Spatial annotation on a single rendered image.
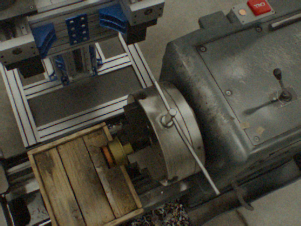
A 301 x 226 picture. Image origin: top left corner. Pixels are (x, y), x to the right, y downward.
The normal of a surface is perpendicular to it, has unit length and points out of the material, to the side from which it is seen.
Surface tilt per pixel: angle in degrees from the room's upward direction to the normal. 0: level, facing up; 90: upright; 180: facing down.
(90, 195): 0
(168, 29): 0
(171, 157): 43
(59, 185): 0
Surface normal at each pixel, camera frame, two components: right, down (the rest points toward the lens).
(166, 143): 0.27, 0.03
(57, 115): 0.08, -0.40
